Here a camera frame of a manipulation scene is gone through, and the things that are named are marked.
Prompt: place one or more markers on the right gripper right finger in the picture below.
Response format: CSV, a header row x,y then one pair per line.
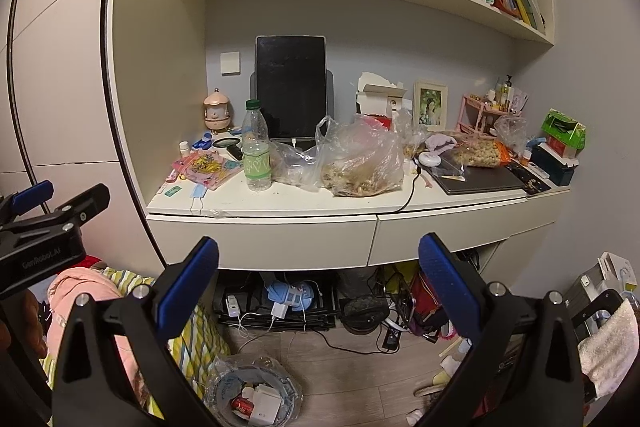
x,y
523,367

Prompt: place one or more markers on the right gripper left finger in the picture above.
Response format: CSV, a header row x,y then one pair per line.
x,y
91,387

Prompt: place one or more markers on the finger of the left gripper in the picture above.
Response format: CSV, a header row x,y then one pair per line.
x,y
69,217
19,203

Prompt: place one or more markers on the clear green-capped plastic bottle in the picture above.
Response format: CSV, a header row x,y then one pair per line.
x,y
256,148

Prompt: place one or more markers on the large clear trash bag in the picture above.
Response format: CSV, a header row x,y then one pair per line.
x,y
360,159

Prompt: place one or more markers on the pink plush pillow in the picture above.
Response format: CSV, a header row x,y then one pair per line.
x,y
85,306

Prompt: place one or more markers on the striped yellow blue bedding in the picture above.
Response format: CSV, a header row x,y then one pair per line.
x,y
194,350

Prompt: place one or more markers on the white towel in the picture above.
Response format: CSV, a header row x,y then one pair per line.
x,y
607,356

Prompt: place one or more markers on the red bag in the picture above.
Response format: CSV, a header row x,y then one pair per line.
x,y
425,303

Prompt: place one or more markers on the small white pill bottle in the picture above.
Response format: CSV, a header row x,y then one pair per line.
x,y
185,149

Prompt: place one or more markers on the white power adapter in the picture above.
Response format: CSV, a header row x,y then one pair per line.
x,y
278,310

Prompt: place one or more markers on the pink cartoon pouch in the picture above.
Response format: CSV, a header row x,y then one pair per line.
x,y
207,167

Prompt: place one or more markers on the blue fabric bundle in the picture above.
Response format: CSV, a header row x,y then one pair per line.
x,y
298,298

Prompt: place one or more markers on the black laptop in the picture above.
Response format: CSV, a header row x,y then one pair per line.
x,y
476,180

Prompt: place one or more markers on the small clear plastic bag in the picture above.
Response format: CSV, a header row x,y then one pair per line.
x,y
294,167

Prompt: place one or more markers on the snack bag orange clear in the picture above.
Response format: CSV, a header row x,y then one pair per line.
x,y
481,153

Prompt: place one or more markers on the white computer mouse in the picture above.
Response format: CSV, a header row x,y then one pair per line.
x,y
429,160

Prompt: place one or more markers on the green tissue box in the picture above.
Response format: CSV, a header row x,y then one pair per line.
x,y
565,129

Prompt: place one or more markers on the black tablet on stand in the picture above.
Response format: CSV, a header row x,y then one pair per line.
x,y
293,84

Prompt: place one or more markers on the pink small rack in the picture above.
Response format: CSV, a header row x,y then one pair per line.
x,y
478,116

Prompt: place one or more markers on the framed photo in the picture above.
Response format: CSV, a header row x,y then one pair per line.
x,y
430,105

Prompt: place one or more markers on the white torn cardboard box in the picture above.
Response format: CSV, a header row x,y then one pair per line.
x,y
377,96

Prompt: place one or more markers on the white wall switch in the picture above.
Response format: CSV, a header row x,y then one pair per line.
x,y
230,63

